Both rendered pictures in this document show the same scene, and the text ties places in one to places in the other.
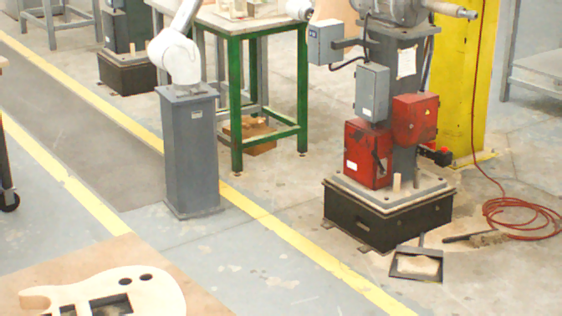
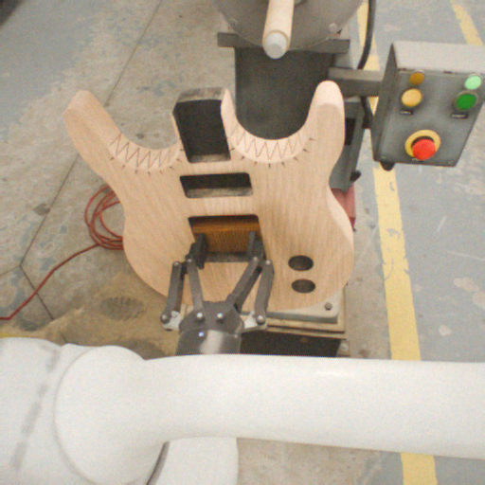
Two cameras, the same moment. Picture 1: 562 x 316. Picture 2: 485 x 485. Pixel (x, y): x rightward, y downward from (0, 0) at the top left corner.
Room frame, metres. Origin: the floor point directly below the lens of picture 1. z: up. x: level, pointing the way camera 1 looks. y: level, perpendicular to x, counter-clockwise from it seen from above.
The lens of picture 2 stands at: (4.55, 0.03, 1.52)
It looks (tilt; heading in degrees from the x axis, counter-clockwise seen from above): 49 degrees down; 222
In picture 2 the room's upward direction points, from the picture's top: straight up
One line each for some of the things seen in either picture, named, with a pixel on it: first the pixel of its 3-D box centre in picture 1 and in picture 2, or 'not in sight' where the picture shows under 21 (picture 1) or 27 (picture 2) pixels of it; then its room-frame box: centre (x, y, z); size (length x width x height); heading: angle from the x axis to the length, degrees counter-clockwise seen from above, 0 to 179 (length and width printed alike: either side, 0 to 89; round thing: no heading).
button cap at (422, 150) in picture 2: not in sight; (422, 147); (3.81, -0.19, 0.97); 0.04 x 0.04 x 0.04; 35
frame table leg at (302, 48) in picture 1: (302, 90); not in sight; (4.65, -0.13, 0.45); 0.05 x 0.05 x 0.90; 35
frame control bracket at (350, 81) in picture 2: (348, 42); (376, 83); (3.76, -0.33, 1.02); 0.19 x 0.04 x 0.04; 125
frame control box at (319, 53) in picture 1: (338, 49); (403, 98); (3.72, -0.28, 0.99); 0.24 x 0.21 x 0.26; 35
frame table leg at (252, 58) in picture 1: (254, 68); not in sight; (5.10, 0.19, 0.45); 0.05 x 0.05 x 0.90; 35
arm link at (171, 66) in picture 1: (184, 60); not in sight; (3.97, 0.51, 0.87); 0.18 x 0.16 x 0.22; 39
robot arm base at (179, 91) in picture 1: (188, 86); not in sight; (3.94, 0.50, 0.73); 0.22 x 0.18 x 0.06; 28
